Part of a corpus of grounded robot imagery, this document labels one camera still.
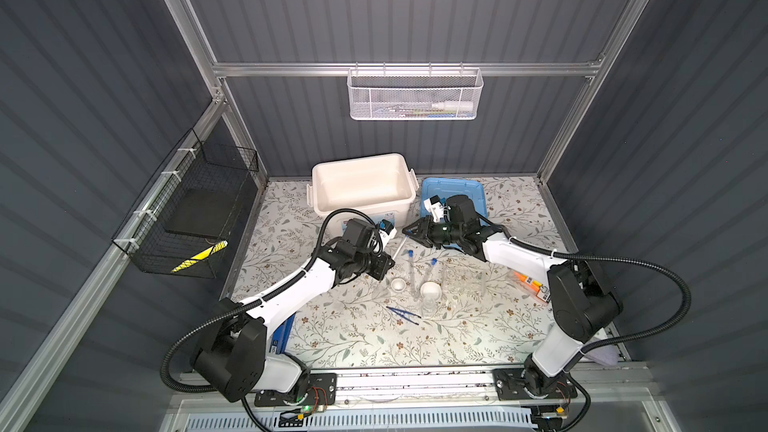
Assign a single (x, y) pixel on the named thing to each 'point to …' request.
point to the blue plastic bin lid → (445, 188)
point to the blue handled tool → (281, 335)
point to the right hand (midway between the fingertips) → (406, 234)
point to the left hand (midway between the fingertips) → (392, 261)
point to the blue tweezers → (403, 314)
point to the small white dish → (398, 285)
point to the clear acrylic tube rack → (462, 281)
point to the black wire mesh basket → (184, 222)
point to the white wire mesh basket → (414, 94)
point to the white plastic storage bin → (378, 185)
